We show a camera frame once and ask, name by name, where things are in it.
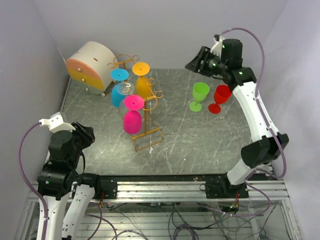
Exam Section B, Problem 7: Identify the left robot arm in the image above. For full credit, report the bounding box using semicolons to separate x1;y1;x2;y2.
37;122;102;240

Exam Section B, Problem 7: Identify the clear wine glass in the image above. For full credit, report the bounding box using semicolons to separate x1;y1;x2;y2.
116;81;135;119

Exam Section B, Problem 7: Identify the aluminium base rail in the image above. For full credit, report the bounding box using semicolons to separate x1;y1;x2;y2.
27;174;291;203

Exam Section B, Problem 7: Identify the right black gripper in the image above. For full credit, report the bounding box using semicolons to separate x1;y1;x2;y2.
185;46;228;78

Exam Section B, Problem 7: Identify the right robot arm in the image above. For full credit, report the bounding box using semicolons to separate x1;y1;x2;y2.
185;37;289;198

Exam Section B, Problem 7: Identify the blue plastic wine glass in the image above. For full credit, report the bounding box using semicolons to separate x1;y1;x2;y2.
110;68;129;108

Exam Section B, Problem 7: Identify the orange plastic wine glass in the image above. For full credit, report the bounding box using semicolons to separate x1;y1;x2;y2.
132;62;152;99

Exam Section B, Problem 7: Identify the gold wire glass rack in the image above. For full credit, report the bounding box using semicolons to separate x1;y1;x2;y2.
110;54;164;151

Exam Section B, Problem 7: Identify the white semicircular drawer box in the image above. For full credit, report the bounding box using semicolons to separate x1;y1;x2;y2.
66;41;118;96

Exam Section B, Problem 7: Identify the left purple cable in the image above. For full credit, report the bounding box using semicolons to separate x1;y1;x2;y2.
17;122;50;240

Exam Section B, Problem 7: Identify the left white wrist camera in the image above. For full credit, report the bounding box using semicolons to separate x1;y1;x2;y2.
39;111;76;133

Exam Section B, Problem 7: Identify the red plastic wine glass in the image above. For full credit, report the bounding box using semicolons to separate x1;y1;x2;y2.
208;85;232;114

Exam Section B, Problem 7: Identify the pink plastic wine glass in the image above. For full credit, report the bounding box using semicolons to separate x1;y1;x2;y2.
123;94;145;135

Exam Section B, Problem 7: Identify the green plastic wine glass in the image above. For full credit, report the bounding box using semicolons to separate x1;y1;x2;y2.
189;82;210;112

